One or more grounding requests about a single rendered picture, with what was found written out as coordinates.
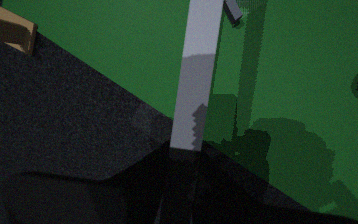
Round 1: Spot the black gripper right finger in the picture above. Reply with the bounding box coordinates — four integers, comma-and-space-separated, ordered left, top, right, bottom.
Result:
192, 148, 358, 224

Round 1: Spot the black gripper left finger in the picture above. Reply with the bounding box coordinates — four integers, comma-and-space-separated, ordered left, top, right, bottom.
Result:
0, 140, 171, 224

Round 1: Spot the green flat mat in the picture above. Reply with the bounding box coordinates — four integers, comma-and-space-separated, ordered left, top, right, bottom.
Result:
1, 0, 358, 221

